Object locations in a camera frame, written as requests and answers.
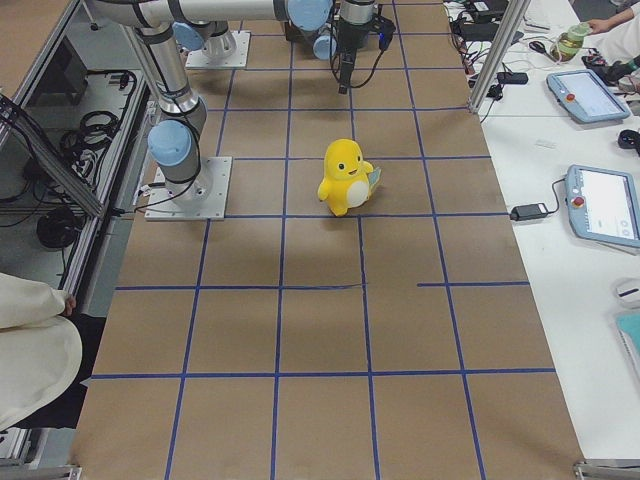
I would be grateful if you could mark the black power adapter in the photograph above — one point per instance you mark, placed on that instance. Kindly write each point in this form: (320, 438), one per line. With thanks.
(528, 212)

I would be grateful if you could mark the person in white coat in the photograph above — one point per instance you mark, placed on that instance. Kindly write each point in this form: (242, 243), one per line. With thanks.
(41, 349)

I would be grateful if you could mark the teach pendant far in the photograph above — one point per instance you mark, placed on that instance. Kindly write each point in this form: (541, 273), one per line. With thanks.
(586, 97)

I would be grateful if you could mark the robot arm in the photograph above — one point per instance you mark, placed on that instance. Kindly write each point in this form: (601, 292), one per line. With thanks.
(157, 29)

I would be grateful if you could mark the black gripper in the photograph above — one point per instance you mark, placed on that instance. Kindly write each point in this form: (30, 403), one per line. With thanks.
(347, 39)

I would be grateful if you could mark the teach pendant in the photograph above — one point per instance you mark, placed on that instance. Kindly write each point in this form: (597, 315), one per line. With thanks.
(586, 97)
(603, 206)

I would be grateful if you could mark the yellow plush dinosaur toy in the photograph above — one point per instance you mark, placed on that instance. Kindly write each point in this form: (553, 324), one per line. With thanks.
(348, 179)

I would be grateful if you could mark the scissors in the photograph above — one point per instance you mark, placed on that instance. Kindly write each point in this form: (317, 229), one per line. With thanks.
(538, 47)

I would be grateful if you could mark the aluminium frame post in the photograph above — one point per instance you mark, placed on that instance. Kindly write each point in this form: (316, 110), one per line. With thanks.
(501, 43)

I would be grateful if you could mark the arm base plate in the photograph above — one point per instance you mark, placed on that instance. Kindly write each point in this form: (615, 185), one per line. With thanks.
(203, 199)
(227, 51)

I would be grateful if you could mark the green drink bottle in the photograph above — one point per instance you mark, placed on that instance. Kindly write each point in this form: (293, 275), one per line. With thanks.
(569, 43)

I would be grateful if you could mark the teach pendant near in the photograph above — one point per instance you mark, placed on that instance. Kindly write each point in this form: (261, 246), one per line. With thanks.
(603, 206)

